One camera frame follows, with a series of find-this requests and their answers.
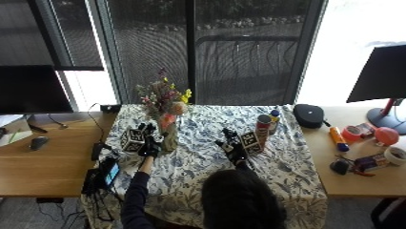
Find black device under phone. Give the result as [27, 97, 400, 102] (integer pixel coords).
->
[79, 167, 111, 196]

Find small black round device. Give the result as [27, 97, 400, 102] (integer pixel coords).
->
[328, 158, 351, 176]

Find white tape roll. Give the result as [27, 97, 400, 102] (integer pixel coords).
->
[383, 146, 406, 167]

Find small black box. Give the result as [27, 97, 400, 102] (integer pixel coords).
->
[98, 104, 122, 114]

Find orange tape roll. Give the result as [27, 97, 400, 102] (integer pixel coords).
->
[339, 125, 366, 142]

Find black chair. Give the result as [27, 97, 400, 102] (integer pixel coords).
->
[368, 197, 406, 229]

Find person's left hand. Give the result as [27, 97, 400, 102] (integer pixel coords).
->
[137, 122, 165, 158]

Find black monitor with red stand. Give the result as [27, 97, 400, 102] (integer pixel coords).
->
[344, 44, 406, 135]

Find person's right hand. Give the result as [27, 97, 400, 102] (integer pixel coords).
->
[214, 127, 251, 166]

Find white marker cube on right glove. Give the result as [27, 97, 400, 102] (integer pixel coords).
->
[238, 131, 264, 156]

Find black oval case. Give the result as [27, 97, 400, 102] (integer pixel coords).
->
[291, 103, 332, 130]

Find glass vase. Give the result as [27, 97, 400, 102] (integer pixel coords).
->
[158, 119, 179, 153]

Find white marker cube on left glove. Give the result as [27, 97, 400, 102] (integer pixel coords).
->
[119, 127, 147, 154]

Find purple packet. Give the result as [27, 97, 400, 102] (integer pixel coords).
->
[354, 153, 391, 172]

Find black cable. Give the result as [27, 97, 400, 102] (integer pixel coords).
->
[86, 102, 106, 144]

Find white marker cube on glove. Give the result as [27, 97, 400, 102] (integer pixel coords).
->
[119, 127, 147, 154]
[238, 131, 264, 156]

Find mixed flower bouquet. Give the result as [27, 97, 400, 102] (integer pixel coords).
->
[134, 67, 194, 128]

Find black power adapter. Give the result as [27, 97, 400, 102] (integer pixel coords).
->
[90, 141, 105, 162]

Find red handled pliers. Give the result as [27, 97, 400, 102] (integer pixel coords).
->
[346, 166, 376, 177]

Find blue floral tablecloth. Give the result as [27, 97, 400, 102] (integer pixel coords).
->
[79, 104, 330, 229]

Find black computer mouse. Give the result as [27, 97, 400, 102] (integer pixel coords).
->
[27, 135, 50, 152]

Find smartphone with lit screen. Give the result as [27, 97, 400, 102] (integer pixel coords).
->
[99, 157, 122, 189]

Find the person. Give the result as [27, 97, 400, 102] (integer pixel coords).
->
[121, 122, 288, 229]

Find orange tube with blue cap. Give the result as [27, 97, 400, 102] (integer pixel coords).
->
[328, 126, 351, 153]

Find red ball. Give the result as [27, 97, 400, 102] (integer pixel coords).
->
[374, 126, 400, 147]

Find white paper with green pen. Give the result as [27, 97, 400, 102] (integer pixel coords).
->
[0, 114, 34, 148]

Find red cylindrical can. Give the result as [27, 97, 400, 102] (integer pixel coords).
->
[255, 114, 274, 148]

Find blue capped bottle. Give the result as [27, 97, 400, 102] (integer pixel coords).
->
[267, 109, 282, 135]

